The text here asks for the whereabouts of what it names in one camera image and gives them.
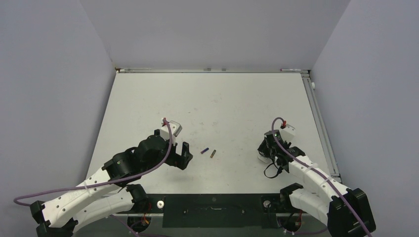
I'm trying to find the blue purple AAA battery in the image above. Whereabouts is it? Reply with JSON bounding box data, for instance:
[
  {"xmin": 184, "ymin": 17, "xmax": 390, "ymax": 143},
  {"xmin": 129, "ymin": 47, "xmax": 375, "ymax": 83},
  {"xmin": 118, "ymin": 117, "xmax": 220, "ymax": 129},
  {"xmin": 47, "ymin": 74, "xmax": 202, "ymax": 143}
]
[{"xmin": 200, "ymin": 148, "xmax": 209, "ymax": 154}]

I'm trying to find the white grey remote control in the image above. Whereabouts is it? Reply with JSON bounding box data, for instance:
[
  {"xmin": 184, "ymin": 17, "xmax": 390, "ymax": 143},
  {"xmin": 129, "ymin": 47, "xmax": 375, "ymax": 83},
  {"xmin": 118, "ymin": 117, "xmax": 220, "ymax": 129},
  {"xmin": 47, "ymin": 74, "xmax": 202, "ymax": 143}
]
[{"xmin": 258, "ymin": 154, "xmax": 272, "ymax": 164}]

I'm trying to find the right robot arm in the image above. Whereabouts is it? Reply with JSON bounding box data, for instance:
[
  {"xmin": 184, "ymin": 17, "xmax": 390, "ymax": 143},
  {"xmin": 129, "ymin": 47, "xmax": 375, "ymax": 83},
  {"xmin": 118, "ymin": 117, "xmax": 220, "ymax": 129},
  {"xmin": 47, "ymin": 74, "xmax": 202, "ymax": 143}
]
[{"xmin": 257, "ymin": 130, "xmax": 377, "ymax": 237}]

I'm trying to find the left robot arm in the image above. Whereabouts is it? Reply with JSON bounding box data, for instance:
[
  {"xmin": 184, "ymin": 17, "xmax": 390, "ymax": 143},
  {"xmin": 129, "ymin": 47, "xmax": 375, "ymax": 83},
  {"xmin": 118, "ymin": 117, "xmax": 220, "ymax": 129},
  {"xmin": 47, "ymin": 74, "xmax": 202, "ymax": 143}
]
[{"xmin": 30, "ymin": 128, "xmax": 193, "ymax": 237}]

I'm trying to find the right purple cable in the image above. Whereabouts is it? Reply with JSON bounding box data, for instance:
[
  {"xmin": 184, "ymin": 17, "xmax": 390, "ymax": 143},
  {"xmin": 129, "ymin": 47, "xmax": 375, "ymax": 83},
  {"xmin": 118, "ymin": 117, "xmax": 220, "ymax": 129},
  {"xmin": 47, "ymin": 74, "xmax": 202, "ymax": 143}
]
[{"xmin": 271, "ymin": 117, "xmax": 373, "ymax": 237}]

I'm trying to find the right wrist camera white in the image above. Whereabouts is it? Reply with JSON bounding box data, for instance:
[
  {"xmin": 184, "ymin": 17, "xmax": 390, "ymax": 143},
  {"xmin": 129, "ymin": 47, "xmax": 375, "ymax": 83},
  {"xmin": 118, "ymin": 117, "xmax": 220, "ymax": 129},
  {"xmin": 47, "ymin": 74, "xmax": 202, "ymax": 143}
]
[{"xmin": 280, "ymin": 124, "xmax": 296, "ymax": 143}]

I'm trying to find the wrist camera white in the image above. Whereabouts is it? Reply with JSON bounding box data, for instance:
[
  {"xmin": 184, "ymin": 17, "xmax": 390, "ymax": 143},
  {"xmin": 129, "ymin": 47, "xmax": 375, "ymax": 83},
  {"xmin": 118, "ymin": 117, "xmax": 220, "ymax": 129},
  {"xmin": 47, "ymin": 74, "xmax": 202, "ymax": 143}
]
[
  {"xmin": 280, "ymin": 124, "xmax": 296, "ymax": 143},
  {"xmin": 159, "ymin": 120, "xmax": 183, "ymax": 144}
]

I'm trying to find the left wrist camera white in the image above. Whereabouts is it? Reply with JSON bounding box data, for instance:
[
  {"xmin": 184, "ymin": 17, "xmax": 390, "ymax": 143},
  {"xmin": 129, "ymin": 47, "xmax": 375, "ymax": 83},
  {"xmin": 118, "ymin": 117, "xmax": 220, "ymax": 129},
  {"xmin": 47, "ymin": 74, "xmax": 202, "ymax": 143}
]
[{"xmin": 159, "ymin": 120, "xmax": 183, "ymax": 144}]

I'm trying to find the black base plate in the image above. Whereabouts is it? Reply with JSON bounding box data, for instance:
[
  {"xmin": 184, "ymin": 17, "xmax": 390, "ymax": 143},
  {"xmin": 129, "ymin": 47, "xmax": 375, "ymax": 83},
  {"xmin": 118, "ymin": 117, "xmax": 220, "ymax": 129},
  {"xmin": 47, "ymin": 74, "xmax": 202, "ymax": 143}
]
[{"xmin": 126, "ymin": 193, "xmax": 301, "ymax": 229}]

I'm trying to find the aluminium rail right edge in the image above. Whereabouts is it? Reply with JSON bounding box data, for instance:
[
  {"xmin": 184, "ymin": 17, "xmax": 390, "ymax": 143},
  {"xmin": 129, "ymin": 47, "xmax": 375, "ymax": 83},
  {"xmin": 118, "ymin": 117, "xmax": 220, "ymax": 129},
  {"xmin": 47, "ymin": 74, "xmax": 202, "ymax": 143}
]
[{"xmin": 301, "ymin": 70, "xmax": 342, "ymax": 183}]

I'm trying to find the aluminium rail edge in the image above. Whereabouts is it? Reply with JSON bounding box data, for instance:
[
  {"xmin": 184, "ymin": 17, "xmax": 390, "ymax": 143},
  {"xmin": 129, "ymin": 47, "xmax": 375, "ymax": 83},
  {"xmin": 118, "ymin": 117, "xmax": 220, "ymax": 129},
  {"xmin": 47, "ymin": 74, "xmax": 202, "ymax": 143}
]
[
  {"xmin": 301, "ymin": 70, "xmax": 342, "ymax": 183},
  {"xmin": 116, "ymin": 68, "xmax": 310, "ymax": 74}
]

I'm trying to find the aluminium rail back edge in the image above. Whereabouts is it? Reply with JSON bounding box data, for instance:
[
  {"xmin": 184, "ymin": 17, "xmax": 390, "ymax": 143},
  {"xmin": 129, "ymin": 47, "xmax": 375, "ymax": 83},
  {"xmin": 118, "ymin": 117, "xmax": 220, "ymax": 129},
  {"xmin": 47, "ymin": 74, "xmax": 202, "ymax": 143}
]
[{"xmin": 116, "ymin": 68, "xmax": 310, "ymax": 74}]

